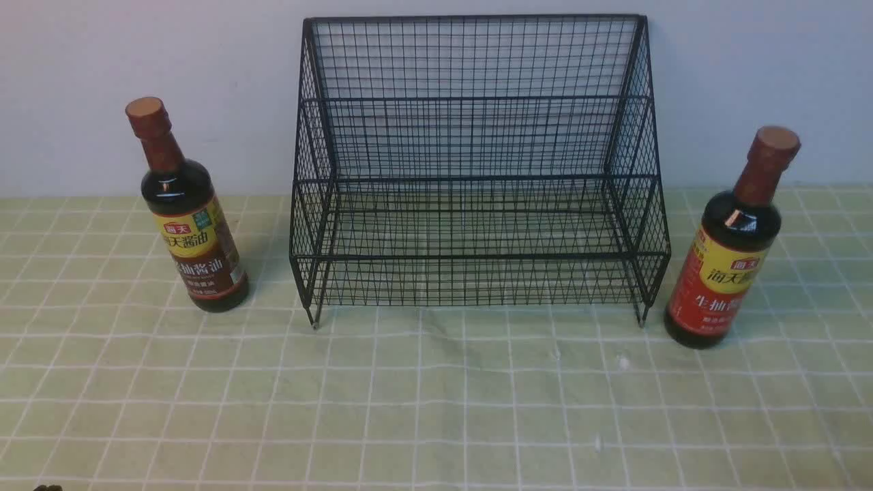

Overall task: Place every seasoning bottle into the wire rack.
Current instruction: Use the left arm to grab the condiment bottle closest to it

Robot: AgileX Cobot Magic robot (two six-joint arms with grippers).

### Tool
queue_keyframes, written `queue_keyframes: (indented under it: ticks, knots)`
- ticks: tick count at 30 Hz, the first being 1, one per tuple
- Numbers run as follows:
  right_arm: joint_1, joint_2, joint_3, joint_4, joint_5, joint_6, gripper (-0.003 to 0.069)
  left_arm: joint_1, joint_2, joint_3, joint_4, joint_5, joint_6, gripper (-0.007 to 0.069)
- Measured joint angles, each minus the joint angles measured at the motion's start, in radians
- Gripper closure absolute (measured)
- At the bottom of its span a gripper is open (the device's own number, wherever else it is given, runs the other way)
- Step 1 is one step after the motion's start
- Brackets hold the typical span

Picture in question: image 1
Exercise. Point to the brown label soy sauce bottle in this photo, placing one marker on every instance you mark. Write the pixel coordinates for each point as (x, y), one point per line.
(181, 197)

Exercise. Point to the red label soy sauce bottle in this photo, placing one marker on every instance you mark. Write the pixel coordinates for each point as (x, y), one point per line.
(737, 229)

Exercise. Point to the black wire mesh shelf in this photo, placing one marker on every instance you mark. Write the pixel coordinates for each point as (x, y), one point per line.
(477, 160)

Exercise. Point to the green checkered tablecloth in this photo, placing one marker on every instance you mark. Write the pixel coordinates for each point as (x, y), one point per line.
(112, 380)

